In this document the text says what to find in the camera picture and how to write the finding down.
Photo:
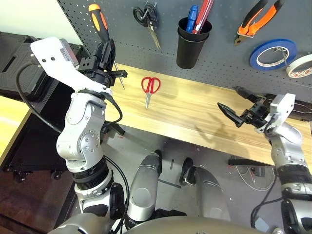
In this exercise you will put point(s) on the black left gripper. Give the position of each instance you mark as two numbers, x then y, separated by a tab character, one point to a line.
102	75

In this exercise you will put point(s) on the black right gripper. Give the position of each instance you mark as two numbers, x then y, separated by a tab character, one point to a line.
258	113

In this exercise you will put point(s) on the orange and black screwdriver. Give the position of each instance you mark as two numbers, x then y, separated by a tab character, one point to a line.
98	22

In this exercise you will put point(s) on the white tape roll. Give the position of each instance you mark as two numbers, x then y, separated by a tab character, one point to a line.
296	64

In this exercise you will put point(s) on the orange and black pliers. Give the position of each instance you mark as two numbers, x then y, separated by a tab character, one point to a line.
265	17

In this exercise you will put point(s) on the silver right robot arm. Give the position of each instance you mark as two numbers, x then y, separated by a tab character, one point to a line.
285	146

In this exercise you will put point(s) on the grey metal pegboard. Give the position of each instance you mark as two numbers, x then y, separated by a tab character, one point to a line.
219	61

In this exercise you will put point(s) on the blue tape roll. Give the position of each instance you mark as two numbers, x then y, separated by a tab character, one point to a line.
253	61

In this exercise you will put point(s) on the metal scissors hook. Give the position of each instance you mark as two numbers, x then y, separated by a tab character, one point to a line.
147	12

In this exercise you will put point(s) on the black tool case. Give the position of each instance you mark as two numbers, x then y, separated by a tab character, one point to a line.
302	109

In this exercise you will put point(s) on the metal tape hook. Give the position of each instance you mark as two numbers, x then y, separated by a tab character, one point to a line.
284	57

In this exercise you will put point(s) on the black plastic cup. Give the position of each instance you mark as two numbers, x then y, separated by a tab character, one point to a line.
195	37
190	56

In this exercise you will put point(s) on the black power adapter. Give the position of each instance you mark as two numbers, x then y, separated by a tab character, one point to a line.
259	171

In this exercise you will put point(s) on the black right robot foot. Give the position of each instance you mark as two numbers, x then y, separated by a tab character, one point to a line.
186	170

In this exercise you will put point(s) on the black robot foot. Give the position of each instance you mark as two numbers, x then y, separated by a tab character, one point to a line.
186	170
158	161

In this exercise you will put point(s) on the black ribbed hard case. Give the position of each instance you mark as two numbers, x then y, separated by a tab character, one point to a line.
14	61

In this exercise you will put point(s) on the silver right robot leg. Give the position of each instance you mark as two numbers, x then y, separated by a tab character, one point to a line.
212	195

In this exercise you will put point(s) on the silver robot leg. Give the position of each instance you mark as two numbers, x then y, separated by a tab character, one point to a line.
212	195
142	192

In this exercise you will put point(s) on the black left robot foot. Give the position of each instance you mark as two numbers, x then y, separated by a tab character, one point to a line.
158	161

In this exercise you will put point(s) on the black wheeled cabinet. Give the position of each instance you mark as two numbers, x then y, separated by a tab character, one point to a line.
36	146

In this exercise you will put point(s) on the yellow wooden side table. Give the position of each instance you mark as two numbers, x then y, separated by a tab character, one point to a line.
12	122

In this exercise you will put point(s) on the grey power brick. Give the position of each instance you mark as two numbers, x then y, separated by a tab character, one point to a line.
261	224

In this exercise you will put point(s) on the silver left robot leg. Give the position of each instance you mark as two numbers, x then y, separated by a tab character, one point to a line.
142	192

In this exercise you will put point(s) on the grey sneaker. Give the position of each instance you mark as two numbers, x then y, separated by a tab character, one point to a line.
278	231

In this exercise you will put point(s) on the grey robot torso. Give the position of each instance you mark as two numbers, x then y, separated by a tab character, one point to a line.
170	226

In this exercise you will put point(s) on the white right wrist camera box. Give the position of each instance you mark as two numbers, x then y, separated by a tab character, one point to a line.
280	107

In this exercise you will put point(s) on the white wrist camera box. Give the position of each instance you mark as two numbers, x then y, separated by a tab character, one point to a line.
56	61
280	107

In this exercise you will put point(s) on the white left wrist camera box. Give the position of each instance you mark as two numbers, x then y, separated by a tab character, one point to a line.
56	61

